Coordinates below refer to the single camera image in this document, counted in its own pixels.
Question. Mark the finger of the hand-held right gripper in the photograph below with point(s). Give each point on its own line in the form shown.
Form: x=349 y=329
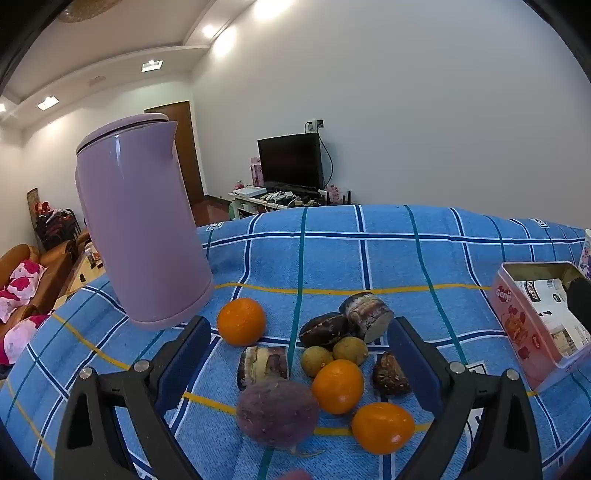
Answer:
x=581 y=297

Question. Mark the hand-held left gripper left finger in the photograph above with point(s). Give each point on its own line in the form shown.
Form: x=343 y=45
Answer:
x=179 y=364

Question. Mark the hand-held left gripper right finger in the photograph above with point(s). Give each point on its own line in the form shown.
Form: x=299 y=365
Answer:
x=415 y=369

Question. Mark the orange mandarin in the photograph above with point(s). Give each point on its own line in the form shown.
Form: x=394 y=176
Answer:
x=383 y=428
x=241 y=321
x=338 y=386

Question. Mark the small yellow-green round fruit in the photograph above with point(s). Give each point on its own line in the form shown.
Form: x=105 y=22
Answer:
x=350 y=350
x=316 y=361

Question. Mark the pink tin box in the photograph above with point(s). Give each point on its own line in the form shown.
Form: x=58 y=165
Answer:
x=512 y=318

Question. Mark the purple passion fruit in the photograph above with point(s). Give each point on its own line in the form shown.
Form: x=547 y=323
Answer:
x=277 y=413

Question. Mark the white mug with blue print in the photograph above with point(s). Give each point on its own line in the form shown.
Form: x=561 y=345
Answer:
x=586 y=258

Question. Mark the blue checked blanket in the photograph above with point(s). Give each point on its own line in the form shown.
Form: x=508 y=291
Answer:
x=369 y=258

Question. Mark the wooden coffee table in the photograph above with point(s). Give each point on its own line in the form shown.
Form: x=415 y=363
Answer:
x=83 y=277

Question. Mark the lilac electric kettle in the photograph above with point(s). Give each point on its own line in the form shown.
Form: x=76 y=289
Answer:
x=138 y=221

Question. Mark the brown leather sofa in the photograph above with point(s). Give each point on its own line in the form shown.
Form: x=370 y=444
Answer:
x=51 y=267

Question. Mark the pink heart cushion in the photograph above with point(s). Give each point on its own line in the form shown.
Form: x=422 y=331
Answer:
x=25 y=277
x=18 y=339

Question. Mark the white television stand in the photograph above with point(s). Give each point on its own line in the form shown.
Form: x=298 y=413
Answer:
x=249 y=205

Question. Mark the black router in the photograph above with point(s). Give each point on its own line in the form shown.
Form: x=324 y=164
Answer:
x=339 y=198

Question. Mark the white set-top box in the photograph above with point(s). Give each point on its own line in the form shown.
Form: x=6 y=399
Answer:
x=250 y=191

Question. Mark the pile of red clothes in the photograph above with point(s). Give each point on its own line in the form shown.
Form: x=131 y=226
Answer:
x=53 y=224

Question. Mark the pink gift box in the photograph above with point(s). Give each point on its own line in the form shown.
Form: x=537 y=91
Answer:
x=255 y=171

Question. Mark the brown wooden door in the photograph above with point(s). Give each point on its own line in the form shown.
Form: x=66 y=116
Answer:
x=189 y=157

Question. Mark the black television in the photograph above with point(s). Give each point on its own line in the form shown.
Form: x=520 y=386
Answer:
x=291 y=161

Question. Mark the square ceiling light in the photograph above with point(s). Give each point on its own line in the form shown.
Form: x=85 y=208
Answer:
x=152 y=65
x=48 y=102

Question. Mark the round ceiling spotlight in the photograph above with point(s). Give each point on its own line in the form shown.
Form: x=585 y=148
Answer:
x=207 y=30

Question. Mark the white wall socket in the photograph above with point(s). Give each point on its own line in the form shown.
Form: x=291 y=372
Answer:
x=315 y=124

